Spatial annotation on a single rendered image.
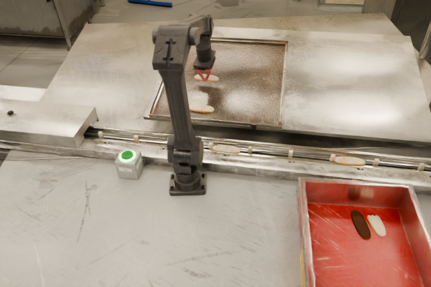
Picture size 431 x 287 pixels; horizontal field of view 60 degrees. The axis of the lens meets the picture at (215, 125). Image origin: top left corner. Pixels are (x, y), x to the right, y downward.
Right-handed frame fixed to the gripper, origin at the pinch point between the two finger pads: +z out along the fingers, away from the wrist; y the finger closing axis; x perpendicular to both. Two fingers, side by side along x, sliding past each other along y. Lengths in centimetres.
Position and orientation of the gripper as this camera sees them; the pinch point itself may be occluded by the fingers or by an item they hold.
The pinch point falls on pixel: (206, 75)
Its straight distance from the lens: 148.0
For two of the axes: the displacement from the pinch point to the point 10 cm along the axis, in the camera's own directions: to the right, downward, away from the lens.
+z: 0.6, 6.6, 7.4
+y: 2.3, -7.4, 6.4
